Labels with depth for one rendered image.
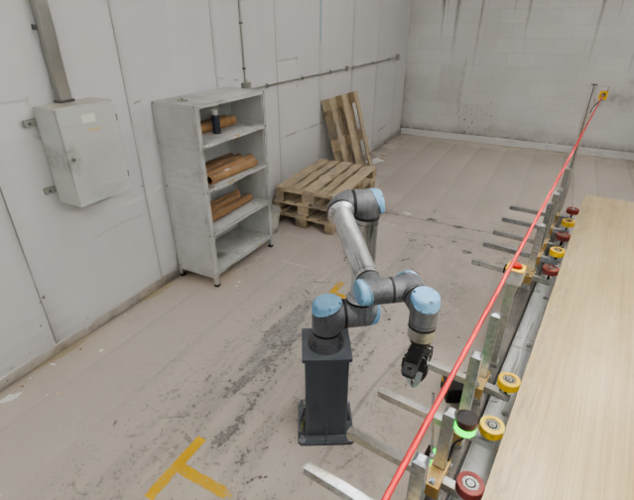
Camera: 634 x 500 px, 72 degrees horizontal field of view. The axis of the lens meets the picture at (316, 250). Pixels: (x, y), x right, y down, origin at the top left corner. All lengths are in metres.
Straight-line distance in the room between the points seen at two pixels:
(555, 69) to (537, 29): 0.73
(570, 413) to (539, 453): 0.24
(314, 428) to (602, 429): 1.43
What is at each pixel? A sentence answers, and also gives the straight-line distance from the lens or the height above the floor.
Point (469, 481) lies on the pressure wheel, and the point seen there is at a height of 0.91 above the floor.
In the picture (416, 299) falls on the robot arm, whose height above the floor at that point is 1.35.
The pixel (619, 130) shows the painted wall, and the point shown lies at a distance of 9.04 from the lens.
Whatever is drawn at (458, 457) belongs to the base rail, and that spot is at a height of 0.70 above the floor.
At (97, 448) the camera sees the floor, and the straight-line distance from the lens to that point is 2.92.
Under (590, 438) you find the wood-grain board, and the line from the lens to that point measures 1.79.
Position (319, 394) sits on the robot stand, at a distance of 2.43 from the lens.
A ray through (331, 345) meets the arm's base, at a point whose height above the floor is 0.65.
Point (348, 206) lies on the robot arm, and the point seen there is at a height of 1.42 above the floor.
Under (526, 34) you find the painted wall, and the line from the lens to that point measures 8.86.
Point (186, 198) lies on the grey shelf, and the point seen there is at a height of 0.80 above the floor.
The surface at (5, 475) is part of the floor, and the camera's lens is 3.04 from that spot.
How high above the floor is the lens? 2.11
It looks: 28 degrees down
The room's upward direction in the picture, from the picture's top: straight up
